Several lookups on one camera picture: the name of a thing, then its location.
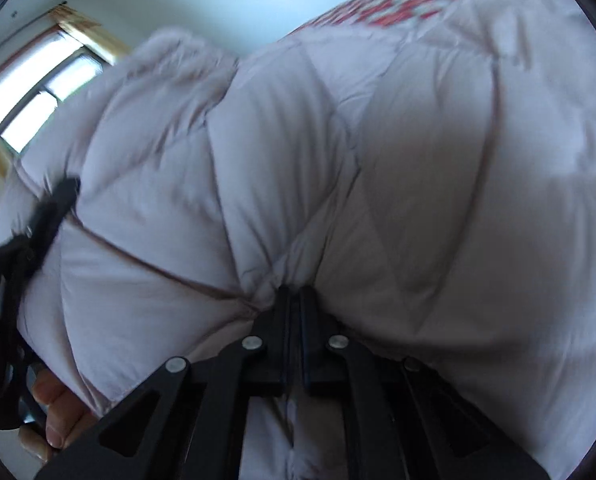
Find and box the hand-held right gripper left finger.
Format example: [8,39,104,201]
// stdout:
[35,284,293,480]

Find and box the person's left hand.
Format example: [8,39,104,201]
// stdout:
[18,367,100,463]

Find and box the red checkered cartoon bedsheet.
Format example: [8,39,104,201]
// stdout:
[285,0,496,38]

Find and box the pale pink quilted jacket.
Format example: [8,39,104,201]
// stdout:
[0,0,596,480]

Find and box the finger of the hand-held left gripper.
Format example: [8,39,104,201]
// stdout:
[25,175,82,283]

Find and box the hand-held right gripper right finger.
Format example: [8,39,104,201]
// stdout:
[299,286,551,480]

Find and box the window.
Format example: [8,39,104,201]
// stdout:
[0,27,113,153]

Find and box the yellow patterned curtain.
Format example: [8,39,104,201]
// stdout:
[0,4,131,188]

